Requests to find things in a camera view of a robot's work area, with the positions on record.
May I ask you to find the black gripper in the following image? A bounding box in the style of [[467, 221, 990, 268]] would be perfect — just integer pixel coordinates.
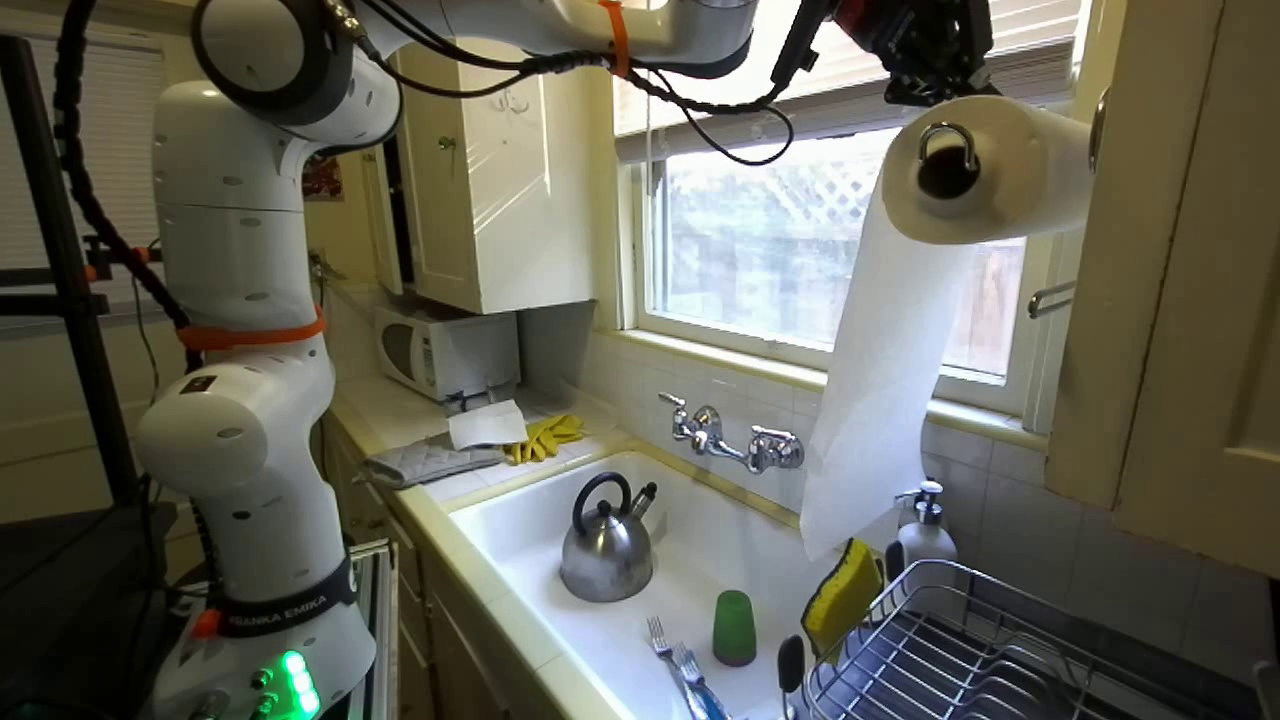
[[876, 0, 1001, 112]]

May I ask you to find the white paper towel roll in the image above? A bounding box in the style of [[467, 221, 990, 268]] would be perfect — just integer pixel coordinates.
[[798, 90, 1100, 565]]

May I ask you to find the white window blind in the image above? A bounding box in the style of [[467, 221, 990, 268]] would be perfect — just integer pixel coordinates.
[[614, 0, 1087, 163]]

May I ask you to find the metal cabinet side bar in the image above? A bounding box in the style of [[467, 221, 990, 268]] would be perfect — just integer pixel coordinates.
[[1026, 274, 1082, 319]]

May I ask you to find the white soap dispenser bottle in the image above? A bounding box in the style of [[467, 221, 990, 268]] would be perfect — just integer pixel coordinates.
[[889, 474, 962, 571]]

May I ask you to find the white sink basin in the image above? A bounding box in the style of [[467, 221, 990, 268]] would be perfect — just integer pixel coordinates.
[[398, 443, 856, 720]]

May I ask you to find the yellow green sponge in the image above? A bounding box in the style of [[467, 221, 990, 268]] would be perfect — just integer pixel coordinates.
[[798, 537, 889, 668]]

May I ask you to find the white microwave oven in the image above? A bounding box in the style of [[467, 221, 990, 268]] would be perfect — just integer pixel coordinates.
[[377, 298, 529, 406]]

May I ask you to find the white folded cloth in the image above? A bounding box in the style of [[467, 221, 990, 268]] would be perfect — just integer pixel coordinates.
[[445, 394, 534, 453]]

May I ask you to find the green plastic cup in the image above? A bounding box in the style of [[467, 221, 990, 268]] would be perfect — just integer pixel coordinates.
[[709, 587, 760, 672]]

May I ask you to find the black dish brush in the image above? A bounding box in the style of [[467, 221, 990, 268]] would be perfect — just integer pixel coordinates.
[[774, 632, 813, 720]]

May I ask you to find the silver fork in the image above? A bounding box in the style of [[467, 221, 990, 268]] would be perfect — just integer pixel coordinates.
[[644, 612, 698, 720]]

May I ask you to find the gray cloth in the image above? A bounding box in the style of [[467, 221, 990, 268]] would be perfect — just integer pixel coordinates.
[[369, 433, 512, 487]]

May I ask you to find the wooden base cabinet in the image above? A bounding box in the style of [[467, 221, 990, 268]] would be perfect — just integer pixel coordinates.
[[317, 411, 563, 720]]

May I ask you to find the black metal stand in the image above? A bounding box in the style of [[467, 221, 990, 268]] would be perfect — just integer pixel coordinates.
[[0, 33, 143, 513]]

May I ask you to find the black robot cart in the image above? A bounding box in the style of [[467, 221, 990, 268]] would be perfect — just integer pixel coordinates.
[[0, 496, 203, 720]]

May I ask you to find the white window frame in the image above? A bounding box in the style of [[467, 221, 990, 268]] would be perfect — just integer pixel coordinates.
[[614, 0, 1114, 434]]

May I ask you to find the orange strap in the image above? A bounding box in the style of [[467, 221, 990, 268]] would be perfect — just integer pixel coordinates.
[[174, 312, 332, 359], [595, 0, 637, 79]]

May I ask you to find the cream wall cabinet holding towel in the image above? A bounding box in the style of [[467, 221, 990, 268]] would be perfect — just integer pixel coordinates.
[[1040, 0, 1280, 584]]

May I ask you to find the chrome wall faucet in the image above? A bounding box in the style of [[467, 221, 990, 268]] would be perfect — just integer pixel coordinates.
[[658, 387, 808, 479]]

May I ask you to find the cream wall cabinet with latch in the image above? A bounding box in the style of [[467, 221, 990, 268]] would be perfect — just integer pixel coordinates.
[[385, 36, 621, 319]]

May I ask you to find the steel kettle black handle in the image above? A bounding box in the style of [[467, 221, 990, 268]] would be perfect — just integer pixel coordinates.
[[558, 466, 665, 607]]

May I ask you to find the wire dish rack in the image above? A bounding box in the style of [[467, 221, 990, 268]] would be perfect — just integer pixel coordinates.
[[798, 555, 1265, 720]]

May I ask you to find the blue handled utensil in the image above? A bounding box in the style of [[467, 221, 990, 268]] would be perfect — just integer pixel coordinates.
[[670, 644, 731, 720]]

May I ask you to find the black corrugated cable conduit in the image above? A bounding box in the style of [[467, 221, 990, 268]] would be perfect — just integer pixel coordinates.
[[49, 0, 203, 375]]

